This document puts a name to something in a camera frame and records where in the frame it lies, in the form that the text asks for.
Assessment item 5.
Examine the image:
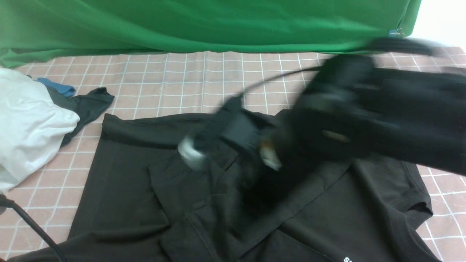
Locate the pink checkered tablecloth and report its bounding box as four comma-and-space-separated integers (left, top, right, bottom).
7, 52, 466, 262

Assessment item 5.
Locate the black left camera cable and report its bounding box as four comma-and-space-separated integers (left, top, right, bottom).
0, 195, 66, 262

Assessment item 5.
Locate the blue garment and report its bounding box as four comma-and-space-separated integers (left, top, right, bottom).
36, 78, 76, 97

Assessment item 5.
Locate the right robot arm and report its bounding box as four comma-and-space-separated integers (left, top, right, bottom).
237, 55, 465, 219

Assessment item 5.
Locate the blue binder clip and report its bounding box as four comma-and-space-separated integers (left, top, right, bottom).
387, 28, 405, 38

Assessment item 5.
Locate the white garment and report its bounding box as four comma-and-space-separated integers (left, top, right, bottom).
0, 68, 80, 194

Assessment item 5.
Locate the black camera cable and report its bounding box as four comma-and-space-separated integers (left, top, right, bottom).
0, 195, 66, 262
233, 36, 443, 106

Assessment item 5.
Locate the dark gray long-sleeve shirt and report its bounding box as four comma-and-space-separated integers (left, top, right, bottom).
58, 114, 438, 262

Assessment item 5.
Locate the black right camera cable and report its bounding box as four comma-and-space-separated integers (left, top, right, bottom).
233, 36, 443, 106

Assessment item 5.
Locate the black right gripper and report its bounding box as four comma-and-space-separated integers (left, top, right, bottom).
237, 135, 313, 219

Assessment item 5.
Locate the green backdrop cloth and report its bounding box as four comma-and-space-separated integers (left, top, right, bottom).
0, 0, 421, 68

